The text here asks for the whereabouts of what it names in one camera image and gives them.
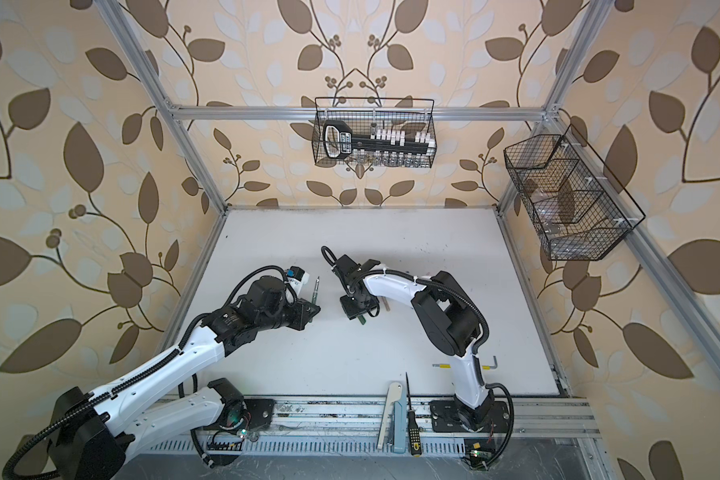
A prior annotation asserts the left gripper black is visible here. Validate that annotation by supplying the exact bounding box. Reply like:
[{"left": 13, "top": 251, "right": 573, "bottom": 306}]
[{"left": 256, "top": 295, "right": 323, "bottom": 334}]

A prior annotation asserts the green pen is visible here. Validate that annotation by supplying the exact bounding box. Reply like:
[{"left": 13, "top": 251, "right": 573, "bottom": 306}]
[{"left": 311, "top": 276, "right": 320, "bottom": 305}]

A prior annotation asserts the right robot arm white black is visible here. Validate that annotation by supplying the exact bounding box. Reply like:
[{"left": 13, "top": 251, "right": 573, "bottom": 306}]
[{"left": 321, "top": 246, "right": 515, "bottom": 432}]

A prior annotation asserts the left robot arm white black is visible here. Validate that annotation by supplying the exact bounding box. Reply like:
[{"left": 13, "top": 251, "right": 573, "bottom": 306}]
[{"left": 2, "top": 265, "right": 320, "bottom": 479}]

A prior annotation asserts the beige blue utility tool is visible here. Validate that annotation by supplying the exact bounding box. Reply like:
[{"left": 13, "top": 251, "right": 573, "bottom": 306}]
[{"left": 376, "top": 381, "right": 407, "bottom": 454}]

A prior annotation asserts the black screwdriver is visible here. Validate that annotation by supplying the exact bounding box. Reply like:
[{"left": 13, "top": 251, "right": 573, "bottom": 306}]
[{"left": 405, "top": 374, "right": 423, "bottom": 457}]

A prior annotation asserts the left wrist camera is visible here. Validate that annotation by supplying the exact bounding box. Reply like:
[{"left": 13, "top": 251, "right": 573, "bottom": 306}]
[{"left": 286, "top": 266, "right": 310, "bottom": 296}]

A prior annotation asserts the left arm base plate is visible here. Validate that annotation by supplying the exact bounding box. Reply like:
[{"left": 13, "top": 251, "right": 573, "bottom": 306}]
[{"left": 203, "top": 397, "right": 276, "bottom": 434}]

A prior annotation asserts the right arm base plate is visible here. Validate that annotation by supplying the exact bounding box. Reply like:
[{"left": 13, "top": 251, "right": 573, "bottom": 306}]
[{"left": 429, "top": 399, "right": 513, "bottom": 434}]

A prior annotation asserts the black socket set rail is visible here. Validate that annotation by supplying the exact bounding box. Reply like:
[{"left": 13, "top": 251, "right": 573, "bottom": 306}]
[{"left": 317, "top": 120, "right": 437, "bottom": 160}]

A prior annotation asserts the back wire basket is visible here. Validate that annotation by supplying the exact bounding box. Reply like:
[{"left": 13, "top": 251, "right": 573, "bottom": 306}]
[{"left": 311, "top": 95, "right": 438, "bottom": 169}]

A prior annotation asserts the wire basket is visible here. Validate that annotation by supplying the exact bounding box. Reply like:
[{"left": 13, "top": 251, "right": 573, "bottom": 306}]
[
  {"left": 503, "top": 125, "right": 646, "bottom": 261},
  {"left": 311, "top": 95, "right": 438, "bottom": 169}
]

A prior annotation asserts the aluminium front rail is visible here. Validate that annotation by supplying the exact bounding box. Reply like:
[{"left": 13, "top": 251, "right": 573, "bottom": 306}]
[{"left": 127, "top": 396, "right": 602, "bottom": 459}]

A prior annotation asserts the right wire basket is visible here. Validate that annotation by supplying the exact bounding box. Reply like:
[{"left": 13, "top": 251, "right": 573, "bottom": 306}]
[{"left": 503, "top": 125, "right": 646, "bottom": 261}]

